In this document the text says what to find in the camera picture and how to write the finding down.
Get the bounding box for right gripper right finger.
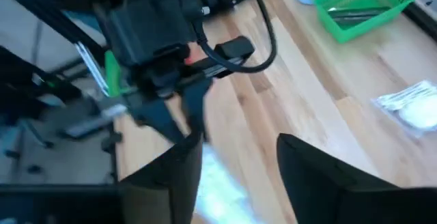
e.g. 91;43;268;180
275;132;437;224

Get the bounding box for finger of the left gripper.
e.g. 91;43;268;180
126;96;189;145
180;35;256;141

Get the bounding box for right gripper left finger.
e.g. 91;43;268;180
0;133;205;224

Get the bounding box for vanity pack clear bag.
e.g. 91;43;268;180
371;79;437;139

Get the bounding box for wide green plastic basket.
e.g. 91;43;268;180
104;49;132;98

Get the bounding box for black looping cable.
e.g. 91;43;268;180
196;0;278;74

